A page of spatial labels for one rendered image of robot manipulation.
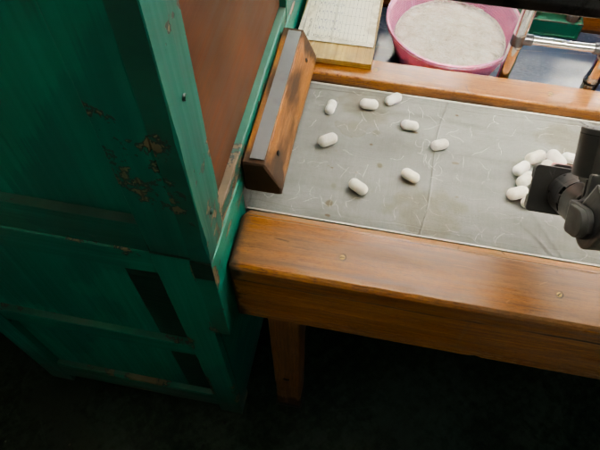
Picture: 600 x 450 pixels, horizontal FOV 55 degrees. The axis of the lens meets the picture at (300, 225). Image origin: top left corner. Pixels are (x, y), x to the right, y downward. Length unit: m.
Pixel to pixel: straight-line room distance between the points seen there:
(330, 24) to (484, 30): 0.32
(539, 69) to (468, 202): 0.44
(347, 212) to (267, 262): 0.17
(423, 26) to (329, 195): 0.47
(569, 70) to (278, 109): 0.68
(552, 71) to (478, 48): 0.18
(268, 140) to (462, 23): 0.57
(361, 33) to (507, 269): 0.53
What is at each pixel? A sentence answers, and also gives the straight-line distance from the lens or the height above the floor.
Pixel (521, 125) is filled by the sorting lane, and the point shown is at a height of 0.74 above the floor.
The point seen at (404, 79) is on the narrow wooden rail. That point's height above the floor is 0.76.
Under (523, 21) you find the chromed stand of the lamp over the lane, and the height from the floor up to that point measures 0.88.
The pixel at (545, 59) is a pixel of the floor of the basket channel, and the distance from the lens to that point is 1.36.
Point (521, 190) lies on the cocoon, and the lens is 1.00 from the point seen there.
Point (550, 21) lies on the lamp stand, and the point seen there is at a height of 0.71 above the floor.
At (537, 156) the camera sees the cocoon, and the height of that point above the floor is 0.76.
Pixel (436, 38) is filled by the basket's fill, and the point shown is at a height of 0.73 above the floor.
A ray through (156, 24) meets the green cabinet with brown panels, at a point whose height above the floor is 1.22.
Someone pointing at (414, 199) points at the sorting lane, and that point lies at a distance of 0.96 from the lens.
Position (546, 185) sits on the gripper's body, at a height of 0.88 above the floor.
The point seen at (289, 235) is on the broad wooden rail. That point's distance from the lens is 0.88.
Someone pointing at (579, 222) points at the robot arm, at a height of 0.99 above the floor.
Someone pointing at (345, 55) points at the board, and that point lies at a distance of 1.11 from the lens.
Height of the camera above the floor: 1.52
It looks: 58 degrees down
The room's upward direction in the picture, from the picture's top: straight up
